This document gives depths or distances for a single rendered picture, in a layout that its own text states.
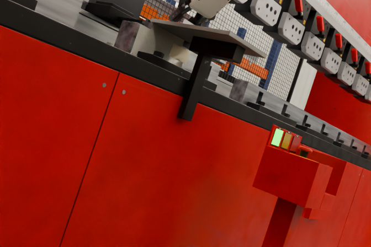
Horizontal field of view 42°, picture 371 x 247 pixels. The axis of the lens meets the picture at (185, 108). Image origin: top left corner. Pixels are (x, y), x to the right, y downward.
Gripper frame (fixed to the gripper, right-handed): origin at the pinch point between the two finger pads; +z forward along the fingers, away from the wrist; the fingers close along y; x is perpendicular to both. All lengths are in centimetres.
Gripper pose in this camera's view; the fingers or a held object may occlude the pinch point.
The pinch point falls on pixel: (182, 21)
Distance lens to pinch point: 131.4
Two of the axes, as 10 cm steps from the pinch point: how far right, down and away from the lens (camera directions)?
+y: -6.0, -2.2, -7.7
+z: -7.2, 5.7, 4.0
